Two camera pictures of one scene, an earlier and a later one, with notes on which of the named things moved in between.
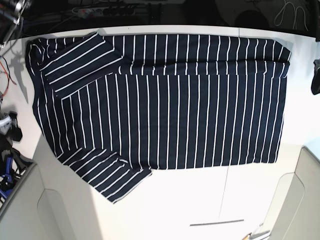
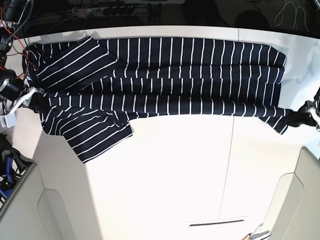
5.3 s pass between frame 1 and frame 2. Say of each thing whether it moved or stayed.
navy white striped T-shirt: moved
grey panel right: stayed
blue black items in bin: stayed
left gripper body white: moved
